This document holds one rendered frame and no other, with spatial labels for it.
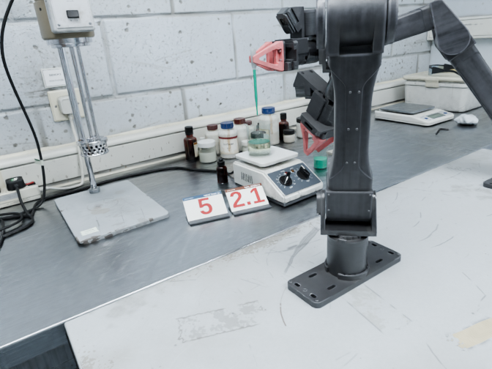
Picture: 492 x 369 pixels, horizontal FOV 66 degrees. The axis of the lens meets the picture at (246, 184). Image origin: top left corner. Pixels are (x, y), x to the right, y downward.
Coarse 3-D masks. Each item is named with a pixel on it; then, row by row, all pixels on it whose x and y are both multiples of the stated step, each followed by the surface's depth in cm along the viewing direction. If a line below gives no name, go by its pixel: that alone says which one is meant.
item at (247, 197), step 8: (232, 192) 88; (240, 192) 89; (248, 192) 89; (256, 192) 90; (232, 200) 87; (240, 200) 88; (248, 200) 88; (256, 200) 88; (264, 200) 89; (232, 208) 86
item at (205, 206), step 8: (192, 200) 86; (200, 200) 86; (208, 200) 86; (216, 200) 87; (192, 208) 85; (200, 208) 85; (208, 208) 85; (216, 208) 86; (224, 208) 86; (192, 216) 84
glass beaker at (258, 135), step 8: (248, 128) 93; (256, 128) 91; (264, 128) 92; (248, 136) 93; (256, 136) 92; (264, 136) 92; (248, 144) 94; (256, 144) 93; (264, 144) 93; (248, 152) 96; (256, 152) 94; (264, 152) 94
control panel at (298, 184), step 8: (288, 168) 93; (296, 168) 93; (272, 176) 89; (296, 176) 91; (312, 176) 93; (280, 184) 88; (296, 184) 89; (304, 184) 90; (312, 184) 91; (288, 192) 87
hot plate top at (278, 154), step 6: (276, 150) 99; (282, 150) 99; (288, 150) 98; (240, 156) 97; (246, 156) 96; (270, 156) 95; (276, 156) 94; (282, 156) 94; (288, 156) 94; (294, 156) 95; (252, 162) 93; (258, 162) 91; (264, 162) 91; (270, 162) 91; (276, 162) 92
